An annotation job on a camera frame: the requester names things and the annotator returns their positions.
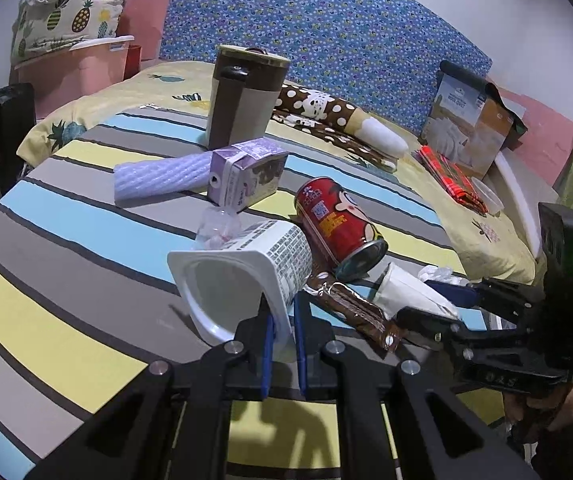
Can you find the red green plaid cloth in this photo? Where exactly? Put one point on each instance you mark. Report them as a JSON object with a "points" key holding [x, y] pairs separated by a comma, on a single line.
{"points": [[451, 178]]}

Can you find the cardboard bedding box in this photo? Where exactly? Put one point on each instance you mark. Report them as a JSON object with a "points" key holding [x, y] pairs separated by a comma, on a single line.
{"points": [[468, 121]]}

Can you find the right hand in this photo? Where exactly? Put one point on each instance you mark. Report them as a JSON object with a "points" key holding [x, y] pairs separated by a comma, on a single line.
{"points": [[560, 403]]}

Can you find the white bed frame rail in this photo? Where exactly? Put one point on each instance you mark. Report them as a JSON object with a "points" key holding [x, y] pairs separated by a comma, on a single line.
{"points": [[521, 190]]}

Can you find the white plastic bowl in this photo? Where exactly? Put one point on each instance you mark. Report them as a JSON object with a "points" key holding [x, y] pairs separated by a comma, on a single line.
{"points": [[488, 196]]}

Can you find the purple milk carton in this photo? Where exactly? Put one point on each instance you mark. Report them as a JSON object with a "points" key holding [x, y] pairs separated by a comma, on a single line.
{"points": [[245, 173]]}

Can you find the white paper cup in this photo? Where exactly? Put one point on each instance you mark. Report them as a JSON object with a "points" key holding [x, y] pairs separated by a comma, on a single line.
{"points": [[400, 289]]}

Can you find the pink storage box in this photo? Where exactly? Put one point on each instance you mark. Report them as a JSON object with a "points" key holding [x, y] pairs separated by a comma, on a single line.
{"points": [[65, 75]]}

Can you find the pineapple print quilt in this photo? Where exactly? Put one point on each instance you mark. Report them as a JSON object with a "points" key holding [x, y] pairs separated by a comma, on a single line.
{"points": [[45, 26]]}

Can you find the brown beige travel mug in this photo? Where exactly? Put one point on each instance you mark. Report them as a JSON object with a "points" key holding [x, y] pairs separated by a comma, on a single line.
{"points": [[246, 84]]}

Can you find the striped table cloth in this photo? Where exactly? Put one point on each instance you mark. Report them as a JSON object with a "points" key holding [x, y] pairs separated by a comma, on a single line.
{"points": [[87, 299]]}

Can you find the purple foam net sleeve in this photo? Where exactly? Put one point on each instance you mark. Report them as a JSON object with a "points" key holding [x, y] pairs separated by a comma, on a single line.
{"points": [[140, 180]]}

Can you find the white yogurt cup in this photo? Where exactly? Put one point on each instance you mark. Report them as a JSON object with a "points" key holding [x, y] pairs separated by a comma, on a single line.
{"points": [[269, 260]]}

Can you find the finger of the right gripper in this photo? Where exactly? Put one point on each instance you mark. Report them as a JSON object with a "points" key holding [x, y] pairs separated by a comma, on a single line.
{"points": [[509, 305], [448, 332]]}

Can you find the yellow pineapple bed sheet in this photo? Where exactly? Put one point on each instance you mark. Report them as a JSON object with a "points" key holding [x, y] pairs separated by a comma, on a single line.
{"points": [[486, 246]]}

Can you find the blue patterned headboard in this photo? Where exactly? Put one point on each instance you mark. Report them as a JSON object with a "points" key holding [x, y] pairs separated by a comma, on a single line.
{"points": [[383, 55]]}

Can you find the clear plastic wrapper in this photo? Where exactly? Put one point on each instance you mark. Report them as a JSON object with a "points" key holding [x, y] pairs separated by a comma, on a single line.
{"points": [[217, 227]]}

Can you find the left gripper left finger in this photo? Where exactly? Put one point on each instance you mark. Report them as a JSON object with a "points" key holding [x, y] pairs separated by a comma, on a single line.
{"points": [[172, 420]]}

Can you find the white tissue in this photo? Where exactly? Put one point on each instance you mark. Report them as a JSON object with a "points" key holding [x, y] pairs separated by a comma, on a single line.
{"points": [[441, 274]]}

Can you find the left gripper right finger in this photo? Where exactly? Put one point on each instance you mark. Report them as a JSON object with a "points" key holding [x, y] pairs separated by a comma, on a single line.
{"points": [[395, 422]]}

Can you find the brown snack wrapper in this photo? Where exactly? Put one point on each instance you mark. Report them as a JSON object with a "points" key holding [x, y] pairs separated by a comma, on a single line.
{"points": [[343, 303]]}

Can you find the brown polka dot blanket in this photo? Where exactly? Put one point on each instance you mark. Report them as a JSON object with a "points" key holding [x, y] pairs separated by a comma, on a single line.
{"points": [[341, 123]]}

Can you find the red cartoon can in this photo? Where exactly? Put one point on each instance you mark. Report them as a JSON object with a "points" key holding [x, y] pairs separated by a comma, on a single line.
{"points": [[346, 237]]}

